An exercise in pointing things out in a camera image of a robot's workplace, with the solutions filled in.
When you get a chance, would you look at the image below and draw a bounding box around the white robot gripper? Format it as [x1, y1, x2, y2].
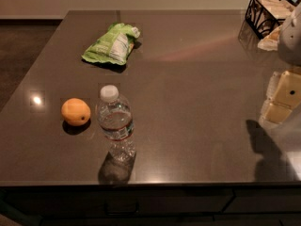
[261, 4, 301, 124]

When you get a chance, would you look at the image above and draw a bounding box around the clear plastic water bottle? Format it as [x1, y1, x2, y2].
[95, 85, 136, 162]

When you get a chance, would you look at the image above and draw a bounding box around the green chip bag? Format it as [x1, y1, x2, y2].
[82, 23, 140, 66]

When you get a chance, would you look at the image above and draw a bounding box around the orange fruit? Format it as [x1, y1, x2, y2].
[61, 98, 91, 126]

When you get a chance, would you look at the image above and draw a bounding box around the black wire basket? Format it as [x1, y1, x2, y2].
[245, 0, 296, 39]

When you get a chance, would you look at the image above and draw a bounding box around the dark cabinet drawer handle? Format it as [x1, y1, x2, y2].
[103, 202, 139, 217]

